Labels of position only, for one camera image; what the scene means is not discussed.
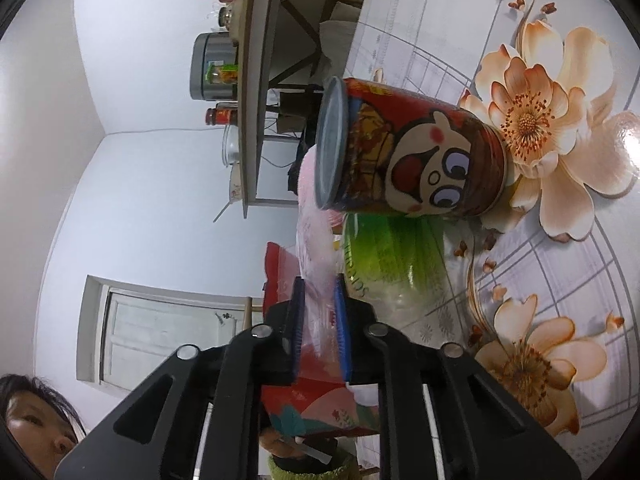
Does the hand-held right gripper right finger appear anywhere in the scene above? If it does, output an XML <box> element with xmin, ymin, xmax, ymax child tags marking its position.
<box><xmin>332</xmin><ymin>275</ymin><xmax>583</xmax><ymax>480</ymax></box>

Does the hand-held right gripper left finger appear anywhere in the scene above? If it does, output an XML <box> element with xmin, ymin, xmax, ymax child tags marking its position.
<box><xmin>54</xmin><ymin>276</ymin><xmax>307</xmax><ymax>480</ymax></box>

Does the red snack bag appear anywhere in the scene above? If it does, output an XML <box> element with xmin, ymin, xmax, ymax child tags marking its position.
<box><xmin>260</xmin><ymin>241</ymin><xmax>383</xmax><ymax>438</ymax></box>

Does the green label plastic bottle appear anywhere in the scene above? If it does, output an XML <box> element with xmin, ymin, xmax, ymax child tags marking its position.
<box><xmin>341</xmin><ymin>212</ymin><xmax>451</xmax><ymax>331</ymax></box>

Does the green fuzzy cloth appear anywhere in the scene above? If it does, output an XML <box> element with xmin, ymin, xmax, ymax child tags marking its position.
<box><xmin>267</xmin><ymin>451</ymin><xmax>361</xmax><ymax>480</ymax></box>

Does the black cloth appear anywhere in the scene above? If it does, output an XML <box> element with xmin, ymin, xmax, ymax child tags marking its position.
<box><xmin>286</xmin><ymin>127</ymin><xmax>317</xmax><ymax>195</ymax></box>

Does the red cartoon can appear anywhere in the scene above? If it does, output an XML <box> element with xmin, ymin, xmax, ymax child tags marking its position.
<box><xmin>314</xmin><ymin>76</ymin><xmax>508</xmax><ymax>218</ymax></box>

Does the clear plastic container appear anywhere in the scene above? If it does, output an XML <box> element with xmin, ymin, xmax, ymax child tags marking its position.
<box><xmin>221</xmin><ymin>125</ymin><xmax>244</xmax><ymax>167</ymax></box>

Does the small cardboard box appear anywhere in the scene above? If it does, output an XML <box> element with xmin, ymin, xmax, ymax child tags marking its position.
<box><xmin>276</xmin><ymin>89</ymin><xmax>326</xmax><ymax>133</ymax></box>

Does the wooden side table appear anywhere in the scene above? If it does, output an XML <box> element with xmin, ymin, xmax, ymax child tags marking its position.
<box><xmin>235</xmin><ymin>0</ymin><xmax>373</xmax><ymax>220</ymax></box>

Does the red lid jar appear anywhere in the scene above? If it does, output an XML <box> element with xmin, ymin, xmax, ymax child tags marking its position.
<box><xmin>205</xmin><ymin>102</ymin><xmax>240</xmax><ymax>127</ymax></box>

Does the floral tablecloth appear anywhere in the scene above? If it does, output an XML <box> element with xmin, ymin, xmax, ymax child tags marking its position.
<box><xmin>330</xmin><ymin>0</ymin><xmax>640</xmax><ymax>480</ymax></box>

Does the pickle jar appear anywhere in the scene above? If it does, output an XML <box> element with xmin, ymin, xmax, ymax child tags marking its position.
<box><xmin>206</xmin><ymin>61</ymin><xmax>239</xmax><ymax>86</ymax></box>

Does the person's head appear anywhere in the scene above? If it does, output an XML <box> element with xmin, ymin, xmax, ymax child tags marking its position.
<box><xmin>0</xmin><ymin>372</ymin><xmax>88</xmax><ymax>480</ymax></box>

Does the grey rice cooker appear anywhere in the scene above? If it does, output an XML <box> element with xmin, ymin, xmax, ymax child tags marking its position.
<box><xmin>189</xmin><ymin>32</ymin><xmax>240</xmax><ymax>102</ymax></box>

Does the white plastic bag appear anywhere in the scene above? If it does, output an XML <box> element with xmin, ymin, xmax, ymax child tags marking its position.
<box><xmin>320</xmin><ymin>2</ymin><xmax>362</xmax><ymax>68</ymax></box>

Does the wooden chair frame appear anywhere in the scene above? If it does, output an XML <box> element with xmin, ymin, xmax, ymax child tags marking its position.
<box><xmin>242</xmin><ymin>296</ymin><xmax>266</xmax><ymax>331</ymax></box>

